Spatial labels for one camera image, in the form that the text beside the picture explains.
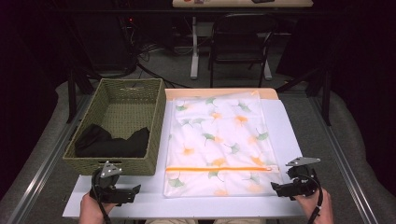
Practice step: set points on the black folding chair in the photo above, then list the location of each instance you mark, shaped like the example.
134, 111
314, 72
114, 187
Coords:
239, 40

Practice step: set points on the person's left hand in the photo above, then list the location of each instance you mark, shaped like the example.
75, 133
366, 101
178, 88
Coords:
91, 211

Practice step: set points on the desk with white legs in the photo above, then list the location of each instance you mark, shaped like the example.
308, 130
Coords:
195, 46

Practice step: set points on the black cloth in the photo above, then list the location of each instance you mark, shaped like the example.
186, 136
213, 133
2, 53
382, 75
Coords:
109, 144

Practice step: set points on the black metal stand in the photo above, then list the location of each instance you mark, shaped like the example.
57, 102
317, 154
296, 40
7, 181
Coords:
326, 93
72, 93

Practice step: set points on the green woven basket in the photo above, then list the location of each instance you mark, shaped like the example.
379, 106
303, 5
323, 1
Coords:
130, 93

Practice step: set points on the aluminium rail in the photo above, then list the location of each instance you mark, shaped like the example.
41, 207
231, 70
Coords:
46, 161
342, 161

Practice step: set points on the black equipment cabinet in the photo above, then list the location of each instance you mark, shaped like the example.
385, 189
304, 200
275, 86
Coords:
106, 40

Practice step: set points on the white table sheet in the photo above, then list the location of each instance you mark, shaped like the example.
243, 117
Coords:
149, 199

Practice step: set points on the dark item on desk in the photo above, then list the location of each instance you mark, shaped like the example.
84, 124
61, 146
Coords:
263, 1

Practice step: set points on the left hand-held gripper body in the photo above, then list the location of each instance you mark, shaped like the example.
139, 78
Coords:
106, 186

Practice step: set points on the person's right hand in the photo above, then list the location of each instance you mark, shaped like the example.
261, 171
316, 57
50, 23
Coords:
317, 211

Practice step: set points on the white leaf-print mesh laundry bag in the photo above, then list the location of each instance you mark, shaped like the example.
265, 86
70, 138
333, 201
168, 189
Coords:
218, 140

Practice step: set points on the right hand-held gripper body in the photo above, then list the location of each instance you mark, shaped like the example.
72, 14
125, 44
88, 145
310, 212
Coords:
303, 180

